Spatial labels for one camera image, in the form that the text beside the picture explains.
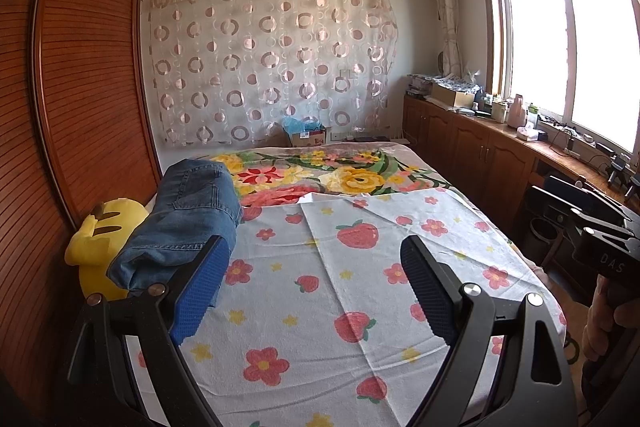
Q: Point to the dark waste bin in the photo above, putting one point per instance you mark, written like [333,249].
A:
[545,239]

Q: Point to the strawberry print bed sheet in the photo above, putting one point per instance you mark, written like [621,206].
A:
[325,297]

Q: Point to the person's right hand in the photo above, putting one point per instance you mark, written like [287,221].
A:
[595,327]

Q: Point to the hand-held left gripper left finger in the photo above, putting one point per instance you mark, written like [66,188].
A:
[200,287]

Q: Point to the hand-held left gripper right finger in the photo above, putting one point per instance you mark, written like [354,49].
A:
[425,292]

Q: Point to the cardboard box with blue bag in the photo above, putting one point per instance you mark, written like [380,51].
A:
[306,134]

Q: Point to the pink bottle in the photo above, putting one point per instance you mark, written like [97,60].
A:
[516,112]

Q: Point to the wooden cabinet counter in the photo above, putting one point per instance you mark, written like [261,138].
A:
[470,147]

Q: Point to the wooden framed window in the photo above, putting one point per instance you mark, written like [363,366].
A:
[550,47]

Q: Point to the green capped bottle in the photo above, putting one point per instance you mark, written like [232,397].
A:
[532,117]

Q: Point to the small black tripod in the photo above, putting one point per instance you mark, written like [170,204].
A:
[619,172]

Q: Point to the open cardboard box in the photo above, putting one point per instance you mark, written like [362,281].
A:
[452,96]

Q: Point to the yellow plush toy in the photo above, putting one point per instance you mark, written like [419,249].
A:
[102,237]

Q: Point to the floral blanket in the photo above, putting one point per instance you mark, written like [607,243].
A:
[350,177]

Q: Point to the circle patterned sheer curtain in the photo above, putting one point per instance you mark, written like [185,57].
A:
[260,57]

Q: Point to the pale window curtain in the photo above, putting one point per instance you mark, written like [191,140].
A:
[447,7]

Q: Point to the white tissue box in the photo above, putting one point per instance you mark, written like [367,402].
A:
[527,133]

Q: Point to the white jar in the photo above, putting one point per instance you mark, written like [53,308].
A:
[500,113]

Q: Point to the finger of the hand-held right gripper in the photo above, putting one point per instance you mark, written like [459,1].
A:
[595,197]
[570,217]

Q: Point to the wooden slatted wardrobe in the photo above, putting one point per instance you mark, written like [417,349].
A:
[75,82]

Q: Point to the folded blue denim pants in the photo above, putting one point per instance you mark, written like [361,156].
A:
[150,257]

